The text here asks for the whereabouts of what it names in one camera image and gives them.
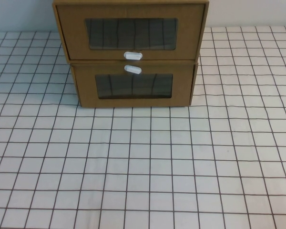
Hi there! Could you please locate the brown cardboard drawer, small window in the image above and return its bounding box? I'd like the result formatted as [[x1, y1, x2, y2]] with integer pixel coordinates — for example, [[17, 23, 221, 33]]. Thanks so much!
[[72, 63, 196, 108]]

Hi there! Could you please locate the white grid tablecloth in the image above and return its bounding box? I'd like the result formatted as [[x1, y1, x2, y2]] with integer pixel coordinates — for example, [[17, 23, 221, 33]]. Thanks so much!
[[0, 25, 286, 229]]

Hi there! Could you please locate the brown cardboard shell, smaller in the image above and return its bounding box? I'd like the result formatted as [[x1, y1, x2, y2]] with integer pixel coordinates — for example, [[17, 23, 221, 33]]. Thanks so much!
[[70, 60, 199, 109]]

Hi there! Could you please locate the upper cardboard drawer with window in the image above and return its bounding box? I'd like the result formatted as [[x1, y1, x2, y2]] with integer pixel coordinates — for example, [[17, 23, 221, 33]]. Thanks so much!
[[52, 0, 209, 63]]

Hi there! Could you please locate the white plastic handle, tilted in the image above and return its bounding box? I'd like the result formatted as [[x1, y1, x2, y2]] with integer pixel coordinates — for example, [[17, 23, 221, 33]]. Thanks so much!
[[123, 63, 143, 74]]

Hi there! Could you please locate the white plastic handle, straight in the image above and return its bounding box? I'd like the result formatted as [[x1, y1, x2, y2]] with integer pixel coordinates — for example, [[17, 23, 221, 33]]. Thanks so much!
[[123, 50, 143, 60]]

